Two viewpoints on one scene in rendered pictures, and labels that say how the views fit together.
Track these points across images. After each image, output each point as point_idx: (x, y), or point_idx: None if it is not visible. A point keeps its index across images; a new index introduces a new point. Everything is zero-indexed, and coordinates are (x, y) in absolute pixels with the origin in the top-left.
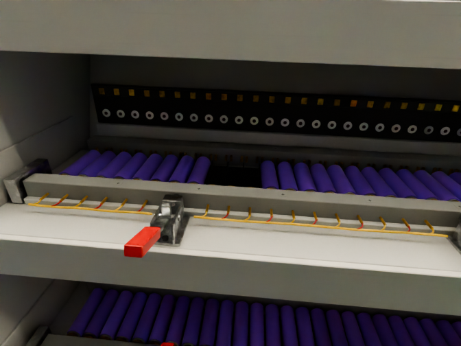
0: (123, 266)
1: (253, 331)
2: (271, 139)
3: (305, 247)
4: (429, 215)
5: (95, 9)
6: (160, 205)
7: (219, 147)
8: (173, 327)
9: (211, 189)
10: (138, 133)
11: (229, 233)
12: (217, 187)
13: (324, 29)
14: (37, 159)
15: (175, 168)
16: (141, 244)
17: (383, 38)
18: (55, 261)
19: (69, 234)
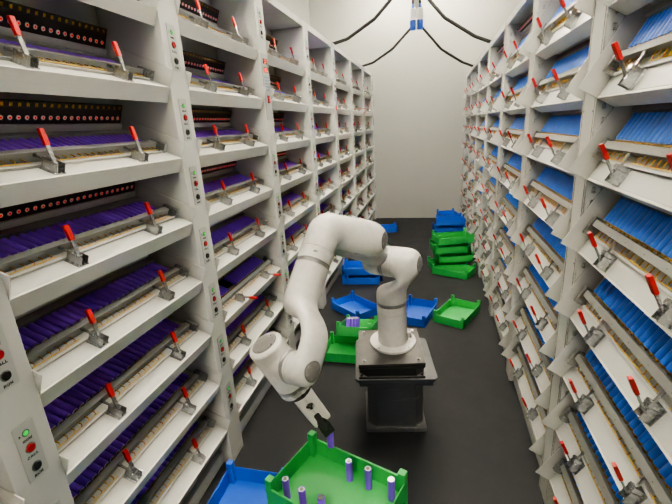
0: (240, 310)
1: (235, 321)
2: None
3: (253, 289)
4: (257, 273)
5: (231, 263)
6: (238, 295)
7: None
8: (226, 332)
9: (236, 288)
10: None
11: (244, 294)
12: (235, 287)
13: (250, 251)
14: None
15: (219, 289)
16: (257, 296)
17: (254, 249)
18: (233, 317)
19: (233, 310)
